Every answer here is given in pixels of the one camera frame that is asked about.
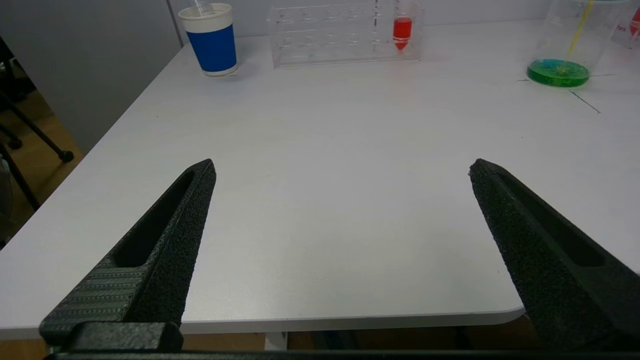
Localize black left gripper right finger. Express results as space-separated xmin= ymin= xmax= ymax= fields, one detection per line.
xmin=468 ymin=158 xmax=640 ymax=352

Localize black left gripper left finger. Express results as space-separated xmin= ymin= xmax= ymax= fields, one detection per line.
xmin=39 ymin=158 xmax=218 ymax=352

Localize clear glass beaker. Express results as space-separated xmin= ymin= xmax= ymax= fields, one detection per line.
xmin=526 ymin=0 xmax=633 ymax=89

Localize white table leg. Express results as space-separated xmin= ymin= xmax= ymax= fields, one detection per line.
xmin=263 ymin=331 xmax=289 ymax=351

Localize black metal chair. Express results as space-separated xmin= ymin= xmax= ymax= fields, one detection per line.
xmin=0 ymin=36 xmax=75 ymax=212

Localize blue-sleeved white paper cup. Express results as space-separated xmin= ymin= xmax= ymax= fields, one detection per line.
xmin=178 ymin=3 xmax=239 ymax=77

